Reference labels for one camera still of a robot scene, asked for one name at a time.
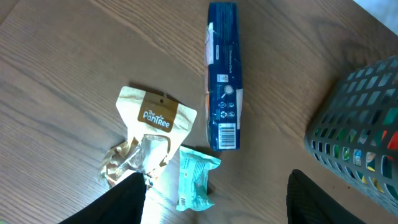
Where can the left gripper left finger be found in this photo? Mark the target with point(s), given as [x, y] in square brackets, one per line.
[122, 204]

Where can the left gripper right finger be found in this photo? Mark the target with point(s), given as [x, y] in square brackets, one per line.
[308, 203]

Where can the grey plastic basket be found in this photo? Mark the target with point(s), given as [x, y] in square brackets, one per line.
[373, 87]

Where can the green Nescafe coffee bag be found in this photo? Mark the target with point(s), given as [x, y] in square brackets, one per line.
[361, 148]

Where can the blue rectangular carton box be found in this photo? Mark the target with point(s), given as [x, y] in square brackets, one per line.
[223, 80]

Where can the small teal snack packet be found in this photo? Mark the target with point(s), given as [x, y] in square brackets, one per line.
[193, 179]

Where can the beige PanTree snack pouch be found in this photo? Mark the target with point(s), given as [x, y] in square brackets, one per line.
[156, 127]

